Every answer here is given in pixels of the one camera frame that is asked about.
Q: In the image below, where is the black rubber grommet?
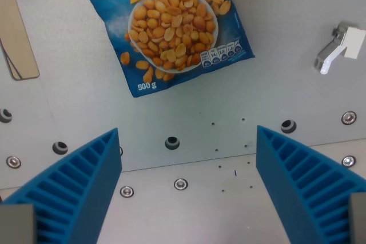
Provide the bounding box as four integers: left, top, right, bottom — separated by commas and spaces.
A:
52, 141, 69, 155
280, 119, 297, 134
0, 108, 13, 123
164, 136, 181, 151

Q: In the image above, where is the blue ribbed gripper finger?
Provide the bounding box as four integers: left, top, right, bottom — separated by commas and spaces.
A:
255, 125, 366, 244
0, 127, 123, 244

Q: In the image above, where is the white plastic block with tab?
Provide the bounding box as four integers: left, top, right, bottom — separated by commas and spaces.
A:
320, 26, 366, 75

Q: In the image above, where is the silver screw with washer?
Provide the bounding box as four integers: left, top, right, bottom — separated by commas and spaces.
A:
341, 155, 357, 168
119, 185, 134, 198
173, 178, 189, 191
341, 110, 357, 126
6, 155, 22, 169

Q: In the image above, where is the light wooden board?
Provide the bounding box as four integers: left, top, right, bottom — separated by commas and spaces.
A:
0, 0, 40, 81

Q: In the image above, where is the grey metal bracket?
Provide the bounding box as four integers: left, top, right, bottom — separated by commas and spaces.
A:
313, 21, 358, 71

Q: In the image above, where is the blue salted peanuts bag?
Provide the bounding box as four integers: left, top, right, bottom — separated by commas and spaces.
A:
73, 0, 256, 98

